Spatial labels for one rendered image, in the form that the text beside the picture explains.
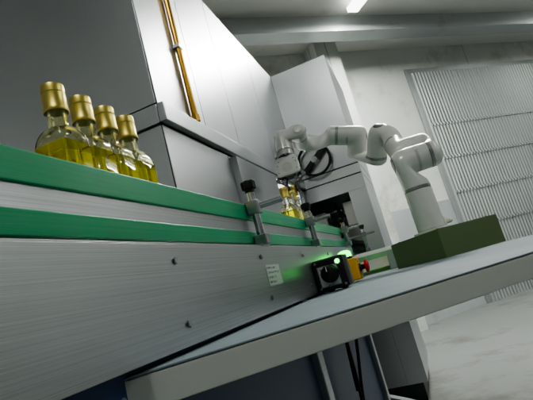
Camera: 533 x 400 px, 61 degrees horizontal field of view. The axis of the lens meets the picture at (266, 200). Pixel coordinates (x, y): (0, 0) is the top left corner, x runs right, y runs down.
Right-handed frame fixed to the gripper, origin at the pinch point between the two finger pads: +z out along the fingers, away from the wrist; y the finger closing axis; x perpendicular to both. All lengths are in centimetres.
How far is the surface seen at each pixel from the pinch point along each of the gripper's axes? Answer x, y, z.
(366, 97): 315, 41, -247
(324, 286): -58, 16, 59
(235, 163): -28.8, -13.4, -3.2
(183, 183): -66, -16, 21
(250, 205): -94, 13, 48
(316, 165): 77, -1, -49
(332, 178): 81, 6, -38
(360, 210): 87, 17, -15
